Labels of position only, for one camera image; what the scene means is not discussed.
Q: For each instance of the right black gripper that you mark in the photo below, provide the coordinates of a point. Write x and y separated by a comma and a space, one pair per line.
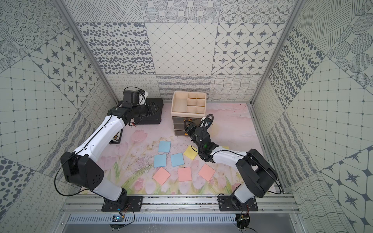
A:
191, 127

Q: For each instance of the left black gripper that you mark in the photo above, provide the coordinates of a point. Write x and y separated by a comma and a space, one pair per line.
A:
150, 108

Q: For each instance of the grey transparent drawer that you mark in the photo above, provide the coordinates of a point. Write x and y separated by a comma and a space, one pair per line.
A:
181, 120

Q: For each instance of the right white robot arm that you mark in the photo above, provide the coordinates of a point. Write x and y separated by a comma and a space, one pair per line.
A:
257, 174

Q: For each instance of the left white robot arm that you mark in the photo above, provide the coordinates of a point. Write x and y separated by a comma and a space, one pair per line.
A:
81, 168

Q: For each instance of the bottom grey drawer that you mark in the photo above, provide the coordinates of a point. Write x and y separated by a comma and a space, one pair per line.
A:
181, 133

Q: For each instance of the blue sticky note top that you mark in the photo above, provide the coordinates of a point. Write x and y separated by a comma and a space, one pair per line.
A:
164, 146

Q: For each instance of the blue sticky note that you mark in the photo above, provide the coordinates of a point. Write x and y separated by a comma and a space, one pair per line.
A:
177, 159
160, 161
164, 146

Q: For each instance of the blue sticky note lower right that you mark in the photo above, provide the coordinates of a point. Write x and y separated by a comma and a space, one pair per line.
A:
177, 159

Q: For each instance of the blue sticky note lower left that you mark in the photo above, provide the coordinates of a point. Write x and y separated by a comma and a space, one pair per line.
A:
160, 161

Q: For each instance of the pink sticky note middle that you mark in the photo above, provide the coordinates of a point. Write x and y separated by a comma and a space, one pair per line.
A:
184, 174

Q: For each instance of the pink sticky note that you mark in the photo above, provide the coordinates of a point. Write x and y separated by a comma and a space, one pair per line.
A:
206, 172
184, 174
161, 176

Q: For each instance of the pink sticky note right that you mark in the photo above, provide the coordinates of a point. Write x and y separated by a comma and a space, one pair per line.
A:
206, 172

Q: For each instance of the pink sticky note left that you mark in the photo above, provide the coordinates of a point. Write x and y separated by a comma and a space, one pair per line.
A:
161, 176

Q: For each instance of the black plastic tool case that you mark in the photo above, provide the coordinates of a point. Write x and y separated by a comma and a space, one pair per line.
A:
154, 114

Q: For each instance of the beige desk organizer cabinet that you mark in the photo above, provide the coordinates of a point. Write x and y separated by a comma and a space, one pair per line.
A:
189, 104

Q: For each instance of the floral pink table mat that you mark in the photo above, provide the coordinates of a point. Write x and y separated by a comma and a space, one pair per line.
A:
129, 164

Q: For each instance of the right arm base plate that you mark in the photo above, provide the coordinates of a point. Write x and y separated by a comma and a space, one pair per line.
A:
231, 203

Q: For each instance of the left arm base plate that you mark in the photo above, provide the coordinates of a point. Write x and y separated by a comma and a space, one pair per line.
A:
131, 203

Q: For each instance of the aluminium mounting rail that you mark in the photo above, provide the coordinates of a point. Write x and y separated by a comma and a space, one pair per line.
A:
184, 204

